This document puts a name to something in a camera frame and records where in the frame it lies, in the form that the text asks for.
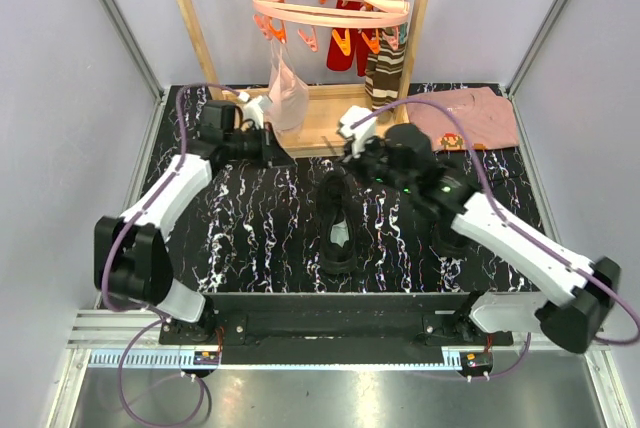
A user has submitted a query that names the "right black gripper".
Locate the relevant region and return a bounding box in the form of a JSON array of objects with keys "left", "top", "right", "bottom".
[{"left": 337, "top": 131, "right": 415, "bottom": 196}]

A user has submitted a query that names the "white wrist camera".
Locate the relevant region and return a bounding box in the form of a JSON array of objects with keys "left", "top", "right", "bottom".
[
  {"left": 337, "top": 105, "right": 377, "bottom": 158},
  {"left": 238, "top": 91, "right": 273, "bottom": 124}
]

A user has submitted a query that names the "orange connector box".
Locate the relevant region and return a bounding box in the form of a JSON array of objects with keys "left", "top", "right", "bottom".
[
  {"left": 461, "top": 351, "right": 493, "bottom": 372},
  {"left": 193, "top": 350, "right": 221, "bottom": 366}
]

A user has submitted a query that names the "right orange connector box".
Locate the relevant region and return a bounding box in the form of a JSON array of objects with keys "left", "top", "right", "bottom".
[{"left": 461, "top": 351, "right": 493, "bottom": 372}]

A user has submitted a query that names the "red hanging sock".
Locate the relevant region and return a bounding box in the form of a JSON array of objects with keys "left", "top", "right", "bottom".
[{"left": 326, "top": 28, "right": 374, "bottom": 77}]

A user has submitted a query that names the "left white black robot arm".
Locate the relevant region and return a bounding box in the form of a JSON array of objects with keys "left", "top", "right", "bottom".
[{"left": 94, "top": 93, "right": 293, "bottom": 344}]

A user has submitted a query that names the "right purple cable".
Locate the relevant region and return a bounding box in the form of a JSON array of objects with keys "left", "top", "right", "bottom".
[{"left": 352, "top": 99, "right": 640, "bottom": 382}]

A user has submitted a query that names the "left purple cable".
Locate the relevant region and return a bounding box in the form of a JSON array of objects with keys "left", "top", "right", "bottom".
[{"left": 99, "top": 82, "right": 249, "bottom": 425}]

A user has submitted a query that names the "purple cable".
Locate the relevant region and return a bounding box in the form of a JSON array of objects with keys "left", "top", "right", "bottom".
[
  {"left": 352, "top": 99, "right": 640, "bottom": 382},
  {"left": 99, "top": 82, "right": 249, "bottom": 425}
]

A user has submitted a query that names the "pink round clip hanger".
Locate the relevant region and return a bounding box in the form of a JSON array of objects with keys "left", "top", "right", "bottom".
[{"left": 252, "top": 0, "right": 410, "bottom": 52}]

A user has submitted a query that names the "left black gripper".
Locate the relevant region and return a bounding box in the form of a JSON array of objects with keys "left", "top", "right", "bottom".
[{"left": 224, "top": 122, "right": 295, "bottom": 169}]

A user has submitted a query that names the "black shoe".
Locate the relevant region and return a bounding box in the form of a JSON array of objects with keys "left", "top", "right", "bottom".
[
  {"left": 316, "top": 171, "right": 357, "bottom": 275},
  {"left": 431, "top": 221, "right": 471, "bottom": 259}
]

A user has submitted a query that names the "black marble pattern mat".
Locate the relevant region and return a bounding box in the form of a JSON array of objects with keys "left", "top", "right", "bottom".
[{"left": 98, "top": 82, "right": 581, "bottom": 310}]

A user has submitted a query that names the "pink hanging bra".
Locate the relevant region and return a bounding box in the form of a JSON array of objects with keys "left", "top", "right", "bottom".
[{"left": 266, "top": 40, "right": 309, "bottom": 133}]

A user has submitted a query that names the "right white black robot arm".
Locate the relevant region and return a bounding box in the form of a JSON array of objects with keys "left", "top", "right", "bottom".
[{"left": 337, "top": 121, "right": 621, "bottom": 354}]

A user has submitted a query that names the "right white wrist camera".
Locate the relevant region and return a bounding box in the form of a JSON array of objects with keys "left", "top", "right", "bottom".
[{"left": 337, "top": 105, "right": 377, "bottom": 158}]

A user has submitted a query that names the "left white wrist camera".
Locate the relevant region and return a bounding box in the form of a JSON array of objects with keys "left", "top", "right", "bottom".
[{"left": 238, "top": 91, "right": 273, "bottom": 124}]

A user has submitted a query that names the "pink folded t-shirt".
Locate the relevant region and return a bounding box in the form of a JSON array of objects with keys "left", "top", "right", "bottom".
[{"left": 407, "top": 87, "right": 519, "bottom": 151}]

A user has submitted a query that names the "wooden drying rack frame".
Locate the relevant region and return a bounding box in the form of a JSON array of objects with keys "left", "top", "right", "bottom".
[{"left": 157, "top": 0, "right": 441, "bottom": 159}]

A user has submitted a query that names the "left orange connector box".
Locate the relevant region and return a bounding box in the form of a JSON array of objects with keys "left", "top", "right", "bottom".
[{"left": 193, "top": 350, "right": 221, "bottom": 366}]

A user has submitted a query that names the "brown striped hanging sock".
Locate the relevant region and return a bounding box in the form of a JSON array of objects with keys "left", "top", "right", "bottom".
[{"left": 364, "top": 24, "right": 407, "bottom": 110}]

